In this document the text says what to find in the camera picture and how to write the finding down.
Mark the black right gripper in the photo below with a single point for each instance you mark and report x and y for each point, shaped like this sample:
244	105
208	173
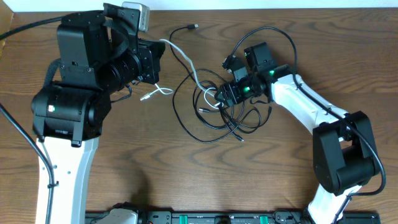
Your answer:
229	91

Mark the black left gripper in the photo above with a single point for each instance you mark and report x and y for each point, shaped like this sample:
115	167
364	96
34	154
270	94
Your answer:
152	62

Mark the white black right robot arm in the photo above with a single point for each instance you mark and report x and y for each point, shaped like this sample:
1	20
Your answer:
343	143

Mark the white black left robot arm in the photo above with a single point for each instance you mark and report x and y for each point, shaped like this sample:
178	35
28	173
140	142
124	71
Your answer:
100	53

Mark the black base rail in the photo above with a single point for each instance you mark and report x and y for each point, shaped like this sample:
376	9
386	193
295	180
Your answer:
129	213

